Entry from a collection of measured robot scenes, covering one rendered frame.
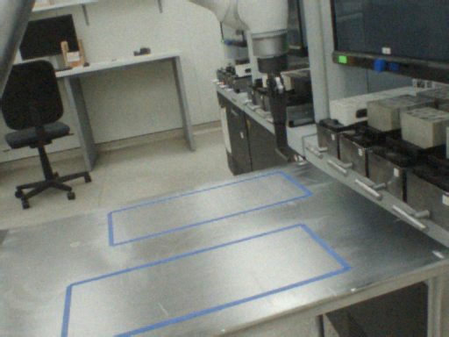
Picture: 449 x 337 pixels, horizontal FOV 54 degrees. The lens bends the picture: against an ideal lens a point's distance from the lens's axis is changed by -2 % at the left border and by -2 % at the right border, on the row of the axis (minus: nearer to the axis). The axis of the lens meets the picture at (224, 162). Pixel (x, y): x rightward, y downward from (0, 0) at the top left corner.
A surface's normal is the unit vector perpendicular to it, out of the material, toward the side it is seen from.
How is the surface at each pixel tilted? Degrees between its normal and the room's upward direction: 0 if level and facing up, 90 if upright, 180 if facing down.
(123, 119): 90
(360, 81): 90
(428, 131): 90
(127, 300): 0
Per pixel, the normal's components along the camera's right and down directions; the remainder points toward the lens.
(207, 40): 0.18, 0.28
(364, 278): -0.15, -0.94
